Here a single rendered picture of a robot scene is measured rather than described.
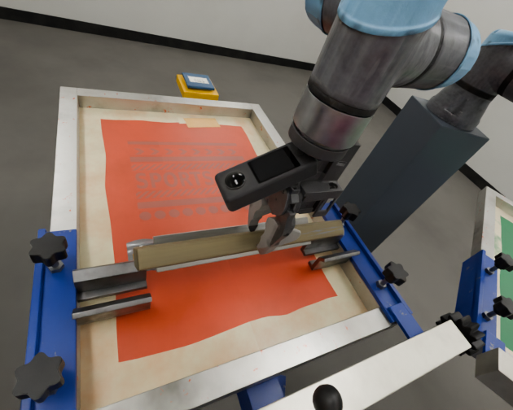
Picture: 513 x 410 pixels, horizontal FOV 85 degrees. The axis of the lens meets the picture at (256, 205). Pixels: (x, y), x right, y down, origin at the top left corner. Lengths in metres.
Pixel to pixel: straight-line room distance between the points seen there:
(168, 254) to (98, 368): 0.19
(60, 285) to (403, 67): 0.50
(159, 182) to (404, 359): 0.58
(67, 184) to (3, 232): 1.28
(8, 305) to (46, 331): 1.20
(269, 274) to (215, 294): 0.12
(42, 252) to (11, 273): 1.29
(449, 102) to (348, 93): 0.72
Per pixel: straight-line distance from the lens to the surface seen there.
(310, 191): 0.35
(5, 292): 1.71
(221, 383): 0.46
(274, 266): 0.60
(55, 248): 0.47
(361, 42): 0.27
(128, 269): 0.48
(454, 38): 0.36
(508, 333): 0.93
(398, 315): 0.63
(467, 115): 0.99
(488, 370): 0.70
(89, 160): 0.75
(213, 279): 0.55
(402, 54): 0.29
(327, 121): 0.29
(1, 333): 1.63
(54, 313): 0.49
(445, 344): 0.62
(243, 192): 0.31
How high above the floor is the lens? 1.44
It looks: 44 degrees down
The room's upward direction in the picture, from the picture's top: 24 degrees clockwise
